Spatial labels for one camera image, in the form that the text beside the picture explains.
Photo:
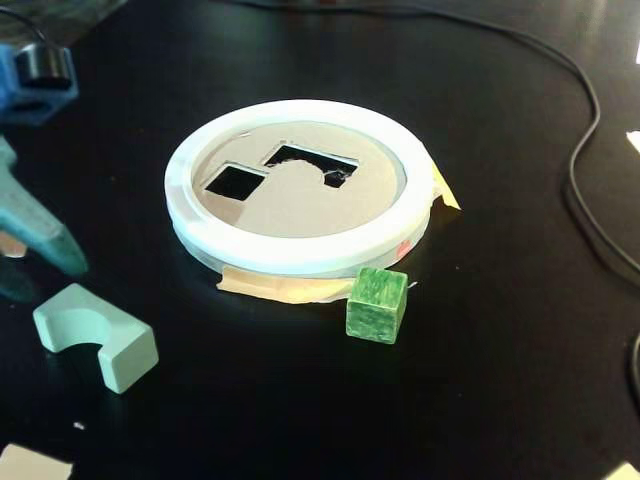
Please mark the mint green U shape block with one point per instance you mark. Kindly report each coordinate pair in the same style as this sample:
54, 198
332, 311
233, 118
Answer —
130, 356

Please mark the small white paper piece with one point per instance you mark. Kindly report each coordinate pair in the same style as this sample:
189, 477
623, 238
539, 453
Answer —
635, 140

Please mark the wide tan masking tape strip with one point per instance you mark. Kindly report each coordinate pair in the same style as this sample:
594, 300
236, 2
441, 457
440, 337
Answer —
260, 287

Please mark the green wooden cube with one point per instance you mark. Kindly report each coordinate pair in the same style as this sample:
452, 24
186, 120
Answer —
375, 315

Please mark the small tan masking tape piece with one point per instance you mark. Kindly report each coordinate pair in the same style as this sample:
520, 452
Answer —
447, 197

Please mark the pale yellow paper corner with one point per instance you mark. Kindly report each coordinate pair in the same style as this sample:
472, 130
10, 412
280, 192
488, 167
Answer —
627, 474

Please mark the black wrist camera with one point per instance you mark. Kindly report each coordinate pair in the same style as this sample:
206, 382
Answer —
42, 64

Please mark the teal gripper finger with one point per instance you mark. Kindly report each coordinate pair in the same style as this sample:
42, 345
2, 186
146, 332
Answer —
35, 225
12, 284

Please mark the white round shape sorter lid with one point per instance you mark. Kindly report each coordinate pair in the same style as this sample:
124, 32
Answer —
300, 215

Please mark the grey tape patch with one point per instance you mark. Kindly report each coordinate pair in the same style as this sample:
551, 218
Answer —
10, 247

